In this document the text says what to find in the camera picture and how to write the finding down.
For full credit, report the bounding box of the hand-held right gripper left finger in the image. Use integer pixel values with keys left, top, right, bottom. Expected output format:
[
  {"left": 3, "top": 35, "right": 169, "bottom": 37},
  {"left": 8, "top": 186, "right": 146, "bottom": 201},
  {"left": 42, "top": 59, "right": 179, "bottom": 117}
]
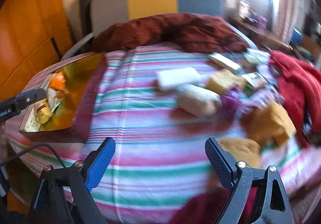
[{"left": 27, "top": 137, "right": 116, "bottom": 224}]

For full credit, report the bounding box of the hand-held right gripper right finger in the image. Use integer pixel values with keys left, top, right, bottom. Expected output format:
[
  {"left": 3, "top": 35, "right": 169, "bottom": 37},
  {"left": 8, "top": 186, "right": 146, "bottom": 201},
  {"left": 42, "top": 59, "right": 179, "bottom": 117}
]
[{"left": 205, "top": 137, "right": 294, "bottom": 224}]

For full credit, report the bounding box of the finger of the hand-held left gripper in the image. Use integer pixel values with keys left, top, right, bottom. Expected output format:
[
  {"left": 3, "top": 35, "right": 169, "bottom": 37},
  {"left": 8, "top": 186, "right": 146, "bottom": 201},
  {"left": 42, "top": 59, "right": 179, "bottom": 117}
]
[{"left": 11, "top": 89, "right": 48, "bottom": 114}]

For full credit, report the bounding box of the orange snack packet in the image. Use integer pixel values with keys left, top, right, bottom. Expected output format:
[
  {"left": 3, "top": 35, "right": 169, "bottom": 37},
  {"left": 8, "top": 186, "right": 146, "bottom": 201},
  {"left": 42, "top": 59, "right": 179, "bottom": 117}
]
[{"left": 46, "top": 72, "right": 69, "bottom": 111}]

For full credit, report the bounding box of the golden tray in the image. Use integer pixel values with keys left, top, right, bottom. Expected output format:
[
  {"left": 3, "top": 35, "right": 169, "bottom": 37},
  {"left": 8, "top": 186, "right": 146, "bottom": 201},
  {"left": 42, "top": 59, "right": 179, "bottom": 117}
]
[{"left": 19, "top": 52, "right": 108, "bottom": 143}]

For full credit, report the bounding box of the purple snack packet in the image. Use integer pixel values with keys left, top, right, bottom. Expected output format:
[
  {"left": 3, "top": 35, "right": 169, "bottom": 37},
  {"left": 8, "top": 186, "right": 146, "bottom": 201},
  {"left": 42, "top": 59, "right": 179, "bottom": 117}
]
[{"left": 221, "top": 89, "right": 242, "bottom": 120}]

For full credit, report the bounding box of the yellow label cracker packet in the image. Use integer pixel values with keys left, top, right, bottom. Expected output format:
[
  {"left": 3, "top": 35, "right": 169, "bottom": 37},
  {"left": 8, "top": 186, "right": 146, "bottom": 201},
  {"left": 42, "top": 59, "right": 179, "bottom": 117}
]
[{"left": 208, "top": 52, "right": 241, "bottom": 70}]

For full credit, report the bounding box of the yellow snack packet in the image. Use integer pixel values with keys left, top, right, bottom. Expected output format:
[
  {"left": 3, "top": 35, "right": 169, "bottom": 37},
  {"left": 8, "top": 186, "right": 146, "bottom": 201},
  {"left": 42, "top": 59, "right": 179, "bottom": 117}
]
[{"left": 33, "top": 99, "right": 54, "bottom": 124}]

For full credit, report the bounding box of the white box with text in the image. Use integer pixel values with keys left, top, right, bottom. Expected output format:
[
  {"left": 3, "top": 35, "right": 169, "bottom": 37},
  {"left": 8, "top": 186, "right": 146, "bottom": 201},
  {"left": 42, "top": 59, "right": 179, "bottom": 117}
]
[{"left": 24, "top": 111, "right": 42, "bottom": 133}]

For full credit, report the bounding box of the yellow sponge cake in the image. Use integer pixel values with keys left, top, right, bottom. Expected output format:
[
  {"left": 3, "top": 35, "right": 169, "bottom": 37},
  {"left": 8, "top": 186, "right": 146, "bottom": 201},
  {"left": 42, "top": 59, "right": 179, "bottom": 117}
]
[
  {"left": 219, "top": 138, "right": 261, "bottom": 168},
  {"left": 206, "top": 69, "right": 245, "bottom": 95},
  {"left": 242, "top": 102, "right": 298, "bottom": 147}
]

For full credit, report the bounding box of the maroon cloth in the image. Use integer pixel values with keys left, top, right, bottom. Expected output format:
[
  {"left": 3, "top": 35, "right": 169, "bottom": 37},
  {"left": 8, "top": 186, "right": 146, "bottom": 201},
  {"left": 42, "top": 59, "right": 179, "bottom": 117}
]
[{"left": 171, "top": 194, "right": 259, "bottom": 224}]

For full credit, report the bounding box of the striped blanket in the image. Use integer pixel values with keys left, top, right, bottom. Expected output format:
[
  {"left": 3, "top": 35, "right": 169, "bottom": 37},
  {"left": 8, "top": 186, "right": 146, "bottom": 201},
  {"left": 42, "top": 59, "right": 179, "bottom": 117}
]
[{"left": 5, "top": 46, "right": 321, "bottom": 224}]

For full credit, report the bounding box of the cream knitted sock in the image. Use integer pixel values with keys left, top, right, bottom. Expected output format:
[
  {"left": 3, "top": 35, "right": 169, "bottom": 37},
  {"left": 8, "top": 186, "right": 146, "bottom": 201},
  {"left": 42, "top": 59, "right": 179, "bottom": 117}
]
[{"left": 176, "top": 83, "right": 222, "bottom": 117}]

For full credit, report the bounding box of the wooden wardrobe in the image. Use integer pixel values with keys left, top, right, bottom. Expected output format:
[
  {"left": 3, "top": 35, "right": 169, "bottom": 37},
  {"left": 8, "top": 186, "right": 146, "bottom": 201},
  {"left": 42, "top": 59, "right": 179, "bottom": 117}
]
[{"left": 0, "top": 0, "right": 76, "bottom": 94}]

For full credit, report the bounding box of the green edged cracker packet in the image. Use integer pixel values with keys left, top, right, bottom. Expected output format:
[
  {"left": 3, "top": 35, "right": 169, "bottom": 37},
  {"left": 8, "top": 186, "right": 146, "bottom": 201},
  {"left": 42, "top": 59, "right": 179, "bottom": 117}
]
[{"left": 241, "top": 72, "right": 266, "bottom": 93}]

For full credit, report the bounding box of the small yellow box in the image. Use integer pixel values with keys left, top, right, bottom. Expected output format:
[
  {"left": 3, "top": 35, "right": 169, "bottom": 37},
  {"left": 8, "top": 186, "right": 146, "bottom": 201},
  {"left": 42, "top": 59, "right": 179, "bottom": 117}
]
[{"left": 242, "top": 52, "right": 260, "bottom": 65}]

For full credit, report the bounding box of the red sweater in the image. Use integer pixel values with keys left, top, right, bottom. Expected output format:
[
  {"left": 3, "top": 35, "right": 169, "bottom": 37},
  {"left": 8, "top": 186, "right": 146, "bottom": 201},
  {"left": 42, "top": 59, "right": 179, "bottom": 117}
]
[{"left": 269, "top": 50, "right": 321, "bottom": 148}]

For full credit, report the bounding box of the wooden desk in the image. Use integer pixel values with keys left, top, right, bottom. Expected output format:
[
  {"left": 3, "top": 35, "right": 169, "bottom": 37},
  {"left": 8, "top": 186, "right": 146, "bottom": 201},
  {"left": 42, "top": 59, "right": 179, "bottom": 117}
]
[{"left": 231, "top": 17, "right": 294, "bottom": 51}]

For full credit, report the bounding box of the dark red jacket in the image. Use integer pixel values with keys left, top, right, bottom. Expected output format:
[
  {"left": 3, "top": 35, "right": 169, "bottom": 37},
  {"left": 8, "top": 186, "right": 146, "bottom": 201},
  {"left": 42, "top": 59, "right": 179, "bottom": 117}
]
[{"left": 91, "top": 13, "right": 249, "bottom": 54}]

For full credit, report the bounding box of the small purple box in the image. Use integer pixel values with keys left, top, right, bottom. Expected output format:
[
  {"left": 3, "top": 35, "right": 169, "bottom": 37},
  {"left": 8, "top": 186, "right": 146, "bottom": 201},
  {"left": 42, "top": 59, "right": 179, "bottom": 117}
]
[{"left": 251, "top": 13, "right": 269, "bottom": 27}]

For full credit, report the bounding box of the blue container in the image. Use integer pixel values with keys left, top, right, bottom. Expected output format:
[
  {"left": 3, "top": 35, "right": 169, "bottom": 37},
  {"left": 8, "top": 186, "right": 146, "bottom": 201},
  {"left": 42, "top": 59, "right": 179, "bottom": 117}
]
[{"left": 291, "top": 27, "right": 304, "bottom": 42}]

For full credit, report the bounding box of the white carton on desk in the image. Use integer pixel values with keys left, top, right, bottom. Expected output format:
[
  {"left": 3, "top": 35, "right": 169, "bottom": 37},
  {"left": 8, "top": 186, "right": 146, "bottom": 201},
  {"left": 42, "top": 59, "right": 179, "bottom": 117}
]
[{"left": 236, "top": 0, "right": 251, "bottom": 17}]

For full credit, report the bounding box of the grey yellow blue armchair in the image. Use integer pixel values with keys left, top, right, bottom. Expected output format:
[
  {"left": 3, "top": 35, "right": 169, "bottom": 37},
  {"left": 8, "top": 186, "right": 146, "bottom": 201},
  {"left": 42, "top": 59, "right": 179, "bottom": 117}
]
[{"left": 60, "top": 0, "right": 226, "bottom": 61}]

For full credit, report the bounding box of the patterned curtain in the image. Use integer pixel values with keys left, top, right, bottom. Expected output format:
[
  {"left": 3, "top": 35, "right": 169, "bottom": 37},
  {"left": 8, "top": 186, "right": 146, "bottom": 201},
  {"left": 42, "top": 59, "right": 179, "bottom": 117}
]
[{"left": 273, "top": 0, "right": 314, "bottom": 44}]

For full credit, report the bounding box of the black cable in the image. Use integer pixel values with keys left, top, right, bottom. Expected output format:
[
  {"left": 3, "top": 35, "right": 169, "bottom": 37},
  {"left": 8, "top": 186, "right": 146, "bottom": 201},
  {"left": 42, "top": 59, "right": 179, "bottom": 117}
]
[{"left": 0, "top": 143, "right": 67, "bottom": 172}]

